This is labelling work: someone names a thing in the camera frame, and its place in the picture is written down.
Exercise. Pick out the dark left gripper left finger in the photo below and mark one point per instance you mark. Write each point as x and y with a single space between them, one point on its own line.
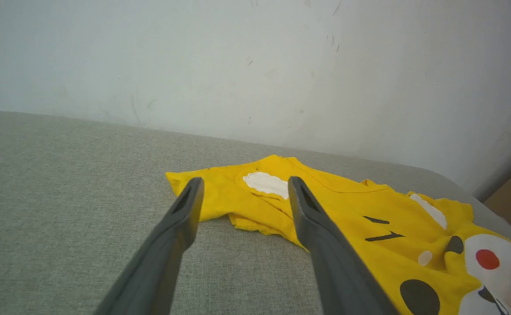
159 267

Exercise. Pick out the grey fabric sofa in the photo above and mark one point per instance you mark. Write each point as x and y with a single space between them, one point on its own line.
63 197

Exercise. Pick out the yellow cartoon face t-shirt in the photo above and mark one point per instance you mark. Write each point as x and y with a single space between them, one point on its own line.
369 262

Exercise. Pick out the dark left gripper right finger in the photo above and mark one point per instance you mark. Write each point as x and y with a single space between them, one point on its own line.
338 271

